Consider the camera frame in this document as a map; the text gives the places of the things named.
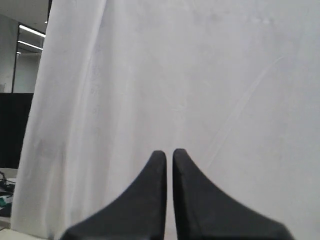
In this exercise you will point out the black partition panel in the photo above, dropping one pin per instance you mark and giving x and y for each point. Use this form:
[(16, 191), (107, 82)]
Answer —
[(14, 113)]

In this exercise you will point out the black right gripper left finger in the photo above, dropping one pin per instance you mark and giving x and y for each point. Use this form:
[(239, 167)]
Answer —
[(139, 213)]

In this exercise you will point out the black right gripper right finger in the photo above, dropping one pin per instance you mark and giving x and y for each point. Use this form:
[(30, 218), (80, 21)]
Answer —
[(204, 212)]

